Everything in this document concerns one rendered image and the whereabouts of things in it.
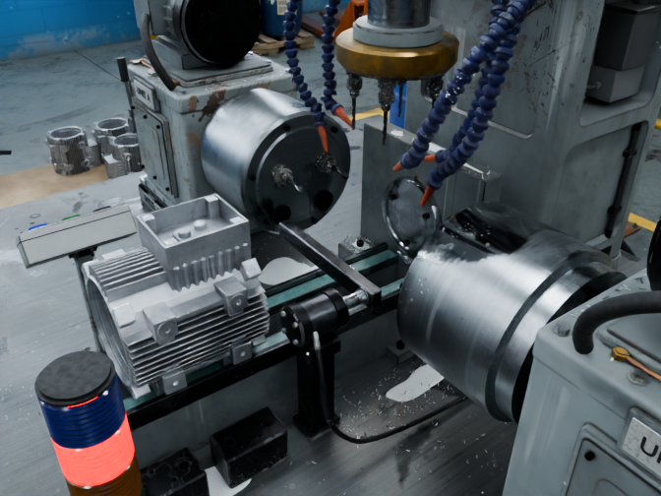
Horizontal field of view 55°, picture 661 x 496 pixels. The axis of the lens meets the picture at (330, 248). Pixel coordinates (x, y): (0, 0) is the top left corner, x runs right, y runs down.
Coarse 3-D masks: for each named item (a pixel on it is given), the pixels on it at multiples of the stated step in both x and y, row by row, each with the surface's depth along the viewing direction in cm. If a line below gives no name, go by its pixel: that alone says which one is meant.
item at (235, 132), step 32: (256, 96) 122; (288, 96) 125; (224, 128) 120; (256, 128) 114; (288, 128) 114; (224, 160) 118; (256, 160) 114; (288, 160) 117; (320, 160) 120; (224, 192) 123; (256, 192) 116; (288, 192) 121; (320, 192) 125; (256, 224) 121
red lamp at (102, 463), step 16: (128, 432) 54; (64, 448) 50; (96, 448) 51; (112, 448) 52; (128, 448) 54; (64, 464) 52; (80, 464) 51; (96, 464) 51; (112, 464) 52; (128, 464) 54; (80, 480) 52; (96, 480) 52
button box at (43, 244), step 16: (112, 208) 101; (128, 208) 102; (48, 224) 97; (64, 224) 97; (80, 224) 99; (96, 224) 100; (112, 224) 101; (128, 224) 102; (16, 240) 98; (32, 240) 95; (48, 240) 96; (64, 240) 97; (80, 240) 98; (96, 240) 100; (112, 240) 102; (32, 256) 95; (48, 256) 96; (64, 256) 101
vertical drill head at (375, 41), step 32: (384, 0) 87; (416, 0) 86; (352, 32) 95; (384, 32) 87; (416, 32) 87; (448, 32) 95; (352, 64) 89; (384, 64) 86; (416, 64) 86; (448, 64) 89; (352, 96) 97; (384, 96) 90; (352, 128) 100; (384, 128) 94
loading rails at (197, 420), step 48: (288, 288) 111; (336, 288) 114; (384, 288) 111; (384, 336) 111; (192, 384) 90; (240, 384) 95; (288, 384) 102; (336, 384) 105; (144, 432) 88; (192, 432) 93
